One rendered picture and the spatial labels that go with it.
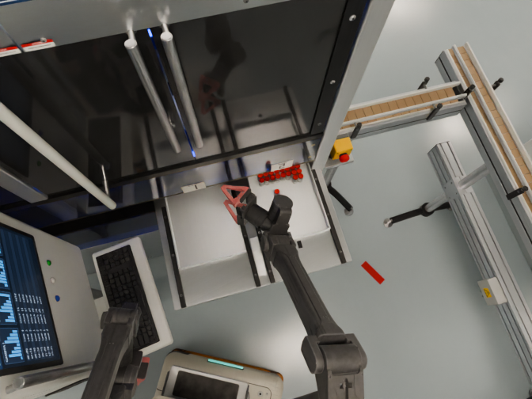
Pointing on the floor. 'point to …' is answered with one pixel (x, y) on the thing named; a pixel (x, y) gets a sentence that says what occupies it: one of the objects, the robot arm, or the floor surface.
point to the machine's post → (352, 74)
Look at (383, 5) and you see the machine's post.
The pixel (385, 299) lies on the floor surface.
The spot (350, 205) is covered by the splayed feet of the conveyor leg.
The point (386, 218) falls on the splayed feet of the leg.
